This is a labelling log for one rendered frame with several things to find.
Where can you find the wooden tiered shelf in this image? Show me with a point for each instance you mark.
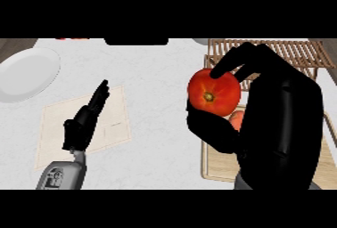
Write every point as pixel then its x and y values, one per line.
pixel 303 55

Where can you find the black appliance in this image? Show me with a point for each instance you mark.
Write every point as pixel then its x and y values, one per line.
pixel 136 41

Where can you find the pale wooden tray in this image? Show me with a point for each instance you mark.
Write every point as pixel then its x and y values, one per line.
pixel 219 164

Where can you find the orange round fruit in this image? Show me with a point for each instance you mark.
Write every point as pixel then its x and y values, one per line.
pixel 237 119

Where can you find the red tomato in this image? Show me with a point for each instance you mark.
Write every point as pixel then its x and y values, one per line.
pixel 213 92

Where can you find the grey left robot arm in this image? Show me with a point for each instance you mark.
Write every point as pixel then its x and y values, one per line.
pixel 64 173

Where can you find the grey round object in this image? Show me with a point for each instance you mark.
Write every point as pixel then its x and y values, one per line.
pixel 201 41

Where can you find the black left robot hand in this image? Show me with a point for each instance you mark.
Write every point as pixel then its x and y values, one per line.
pixel 80 127

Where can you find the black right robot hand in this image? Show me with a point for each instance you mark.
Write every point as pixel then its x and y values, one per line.
pixel 281 124

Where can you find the white round plate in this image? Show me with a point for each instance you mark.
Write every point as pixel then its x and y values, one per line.
pixel 28 74

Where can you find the red object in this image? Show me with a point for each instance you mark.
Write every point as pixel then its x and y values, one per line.
pixel 71 38

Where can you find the beige placemat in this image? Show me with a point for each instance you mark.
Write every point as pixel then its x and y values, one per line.
pixel 110 124

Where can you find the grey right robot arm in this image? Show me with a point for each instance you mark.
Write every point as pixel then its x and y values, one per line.
pixel 243 183

